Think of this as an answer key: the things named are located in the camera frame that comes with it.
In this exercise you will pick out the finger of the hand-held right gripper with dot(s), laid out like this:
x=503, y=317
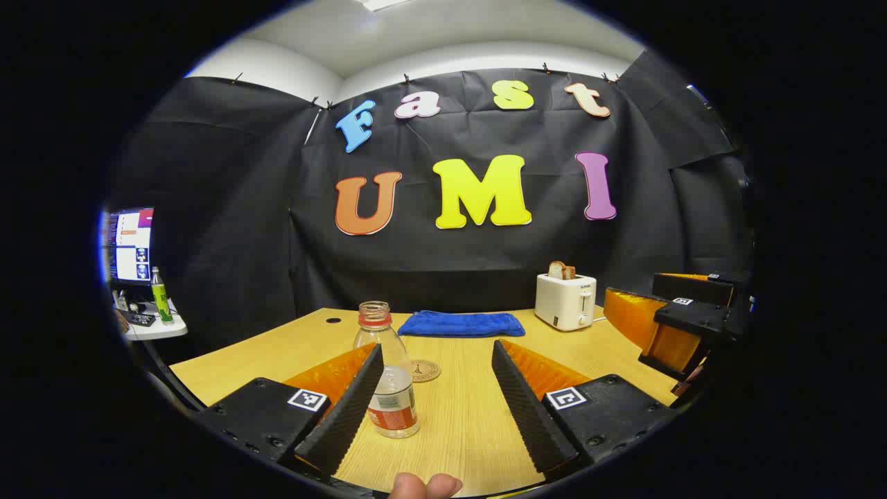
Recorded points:
x=693, y=320
x=693, y=287

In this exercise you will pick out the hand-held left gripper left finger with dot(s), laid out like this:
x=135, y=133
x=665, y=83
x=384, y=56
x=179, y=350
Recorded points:
x=346, y=416

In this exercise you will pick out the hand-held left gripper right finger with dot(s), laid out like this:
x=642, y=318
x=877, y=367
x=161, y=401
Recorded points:
x=527, y=416

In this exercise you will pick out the clear plastic water bottle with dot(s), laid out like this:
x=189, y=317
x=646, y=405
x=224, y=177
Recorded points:
x=395, y=395

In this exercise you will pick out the round wooden coaster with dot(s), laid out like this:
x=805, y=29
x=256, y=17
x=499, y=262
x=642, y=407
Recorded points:
x=426, y=371

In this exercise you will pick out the green drink bottle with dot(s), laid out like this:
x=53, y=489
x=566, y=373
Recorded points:
x=161, y=298

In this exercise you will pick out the blue towel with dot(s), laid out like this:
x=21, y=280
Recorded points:
x=461, y=324

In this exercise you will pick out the white toaster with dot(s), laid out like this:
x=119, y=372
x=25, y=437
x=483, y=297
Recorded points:
x=561, y=305

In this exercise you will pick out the white side table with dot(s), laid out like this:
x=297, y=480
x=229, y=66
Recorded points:
x=156, y=330

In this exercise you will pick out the black keyboard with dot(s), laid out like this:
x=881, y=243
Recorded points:
x=141, y=319

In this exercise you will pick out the black backdrop cloth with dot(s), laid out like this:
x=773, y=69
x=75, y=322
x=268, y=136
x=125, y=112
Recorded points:
x=242, y=208

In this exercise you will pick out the computer monitor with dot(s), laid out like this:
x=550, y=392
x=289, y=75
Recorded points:
x=130, y=246

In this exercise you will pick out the ceiling light panel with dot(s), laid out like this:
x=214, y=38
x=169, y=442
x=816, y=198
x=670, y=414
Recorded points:
x=383, y=4

